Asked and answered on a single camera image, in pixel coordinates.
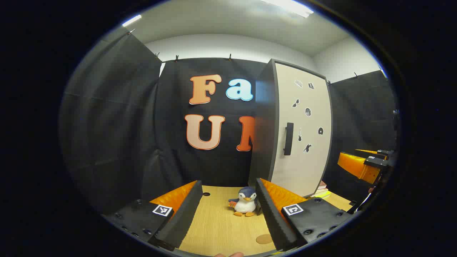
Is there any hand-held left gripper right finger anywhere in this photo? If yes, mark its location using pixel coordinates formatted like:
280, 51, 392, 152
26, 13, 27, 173
255, 178, 354, 252

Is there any dark grey cabinet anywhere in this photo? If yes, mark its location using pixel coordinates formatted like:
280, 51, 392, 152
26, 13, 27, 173
248, 58, 277, 187

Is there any black backdrop cloth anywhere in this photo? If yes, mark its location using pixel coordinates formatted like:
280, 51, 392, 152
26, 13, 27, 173
59, 27, 397, 215

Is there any grey cabinet door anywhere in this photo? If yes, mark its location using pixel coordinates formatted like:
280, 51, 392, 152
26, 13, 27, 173
268, 59, 333, 198

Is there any penguin plush toy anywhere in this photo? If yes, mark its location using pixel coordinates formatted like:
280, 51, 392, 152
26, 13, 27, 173
228, 186, 258, 217

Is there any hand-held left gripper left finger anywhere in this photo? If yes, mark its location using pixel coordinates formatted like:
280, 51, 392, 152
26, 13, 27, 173
102, 180, 203, 251

